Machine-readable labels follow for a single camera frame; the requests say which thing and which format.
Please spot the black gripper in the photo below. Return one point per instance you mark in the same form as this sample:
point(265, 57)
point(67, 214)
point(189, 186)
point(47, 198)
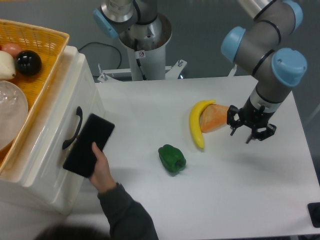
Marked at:
point(255, 118)

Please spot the black rectangular pad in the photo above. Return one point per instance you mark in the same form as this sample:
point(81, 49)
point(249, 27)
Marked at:
point(81, 159)

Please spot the white top drawer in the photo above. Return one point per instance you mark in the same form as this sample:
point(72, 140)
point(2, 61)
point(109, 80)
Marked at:
point(47, 179)

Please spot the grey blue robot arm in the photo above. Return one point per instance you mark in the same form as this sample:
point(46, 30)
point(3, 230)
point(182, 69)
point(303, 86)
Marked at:
point(277, 70)

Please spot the grey sleeved forearm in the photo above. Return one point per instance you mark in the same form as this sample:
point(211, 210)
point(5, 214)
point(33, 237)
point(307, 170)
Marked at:
point(127, 218)

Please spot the white drawer cabinet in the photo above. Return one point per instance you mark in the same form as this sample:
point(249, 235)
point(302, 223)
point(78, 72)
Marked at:
point(13, 188)

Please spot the person's bare hand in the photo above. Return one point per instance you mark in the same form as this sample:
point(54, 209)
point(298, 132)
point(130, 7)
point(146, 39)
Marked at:
point(101, 177)

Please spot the orange triangular bread slice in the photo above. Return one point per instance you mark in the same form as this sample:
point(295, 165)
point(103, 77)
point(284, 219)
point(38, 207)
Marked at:
point(213, 117)

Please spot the yellow banana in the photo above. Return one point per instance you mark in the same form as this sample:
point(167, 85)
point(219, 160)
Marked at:
point(194, 122)

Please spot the green bell pepper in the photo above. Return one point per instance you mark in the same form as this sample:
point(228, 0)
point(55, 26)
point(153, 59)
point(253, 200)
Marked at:
point(172, 158)

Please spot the black corner clamp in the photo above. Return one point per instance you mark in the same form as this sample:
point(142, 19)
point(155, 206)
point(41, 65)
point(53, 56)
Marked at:
point(314, 213)

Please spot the yellow woven basket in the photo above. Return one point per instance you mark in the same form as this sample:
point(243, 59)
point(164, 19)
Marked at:
point(49, 44)

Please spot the dark haired head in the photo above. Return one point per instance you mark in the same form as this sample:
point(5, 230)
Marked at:
point(71, 232)

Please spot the black ball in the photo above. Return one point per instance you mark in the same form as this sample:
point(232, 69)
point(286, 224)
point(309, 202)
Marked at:
point(28, 63)

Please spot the clear plastic wrapped bowl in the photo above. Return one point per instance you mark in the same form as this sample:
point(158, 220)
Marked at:
point(13, 112)

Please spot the pink toy fruit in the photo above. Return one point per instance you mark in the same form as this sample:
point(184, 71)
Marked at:
point(12, 49)

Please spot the white toy radish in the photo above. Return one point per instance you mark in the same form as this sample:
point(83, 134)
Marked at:
point(7, 66)

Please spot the metal table bracket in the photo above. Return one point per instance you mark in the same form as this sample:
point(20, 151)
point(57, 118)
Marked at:
point(110, 75)

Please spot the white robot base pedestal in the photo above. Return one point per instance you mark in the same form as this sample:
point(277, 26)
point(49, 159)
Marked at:
point(146, 48)

